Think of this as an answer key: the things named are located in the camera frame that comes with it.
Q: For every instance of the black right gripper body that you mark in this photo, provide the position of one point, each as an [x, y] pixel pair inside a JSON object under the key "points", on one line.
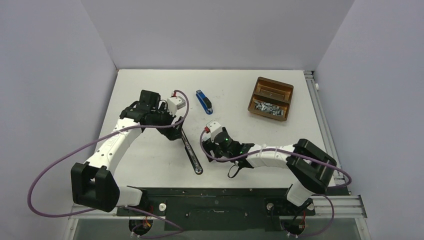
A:
{"points": [[210, 145]]}

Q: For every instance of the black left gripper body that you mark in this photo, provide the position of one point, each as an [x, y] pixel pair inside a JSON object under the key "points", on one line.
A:
{"points": [[162, 118]]}

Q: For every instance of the black stapler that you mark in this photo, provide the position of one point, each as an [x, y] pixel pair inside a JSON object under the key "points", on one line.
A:
{"points": [[191, 154]]}

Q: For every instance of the blue stapler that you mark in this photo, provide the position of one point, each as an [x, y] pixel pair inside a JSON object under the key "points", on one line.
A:
{"points": [[204, 102]]}

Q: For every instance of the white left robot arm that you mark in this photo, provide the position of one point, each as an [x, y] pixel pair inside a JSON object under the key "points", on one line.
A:
{"points": [[92, 182]]}

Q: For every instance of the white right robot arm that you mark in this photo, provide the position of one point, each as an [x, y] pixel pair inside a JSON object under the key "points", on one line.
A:
{"points": [[312, 168]]}

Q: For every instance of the pile of staple strips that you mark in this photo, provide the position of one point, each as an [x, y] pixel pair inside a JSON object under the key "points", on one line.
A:
{"points": [[269, 108]]}

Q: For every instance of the brown wooden tray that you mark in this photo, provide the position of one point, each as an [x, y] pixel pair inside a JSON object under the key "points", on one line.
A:
{"points": [[274, 92]]}

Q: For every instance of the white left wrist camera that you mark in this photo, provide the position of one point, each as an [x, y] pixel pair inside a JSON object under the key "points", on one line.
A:
{"points": [[174, 104]]}

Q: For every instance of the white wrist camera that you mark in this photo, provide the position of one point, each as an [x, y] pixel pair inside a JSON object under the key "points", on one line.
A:
{"points": [[213, 127], [174, 104]]}

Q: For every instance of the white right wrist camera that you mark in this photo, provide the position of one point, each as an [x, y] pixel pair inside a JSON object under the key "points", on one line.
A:
{"points": [[213, 127]]}

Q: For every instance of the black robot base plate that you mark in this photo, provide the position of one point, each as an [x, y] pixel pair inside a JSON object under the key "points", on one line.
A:
{"points": [[225, 209]]}

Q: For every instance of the aluminium side rail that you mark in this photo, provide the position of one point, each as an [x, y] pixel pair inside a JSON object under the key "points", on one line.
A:
{"points": [[345, 206]]}

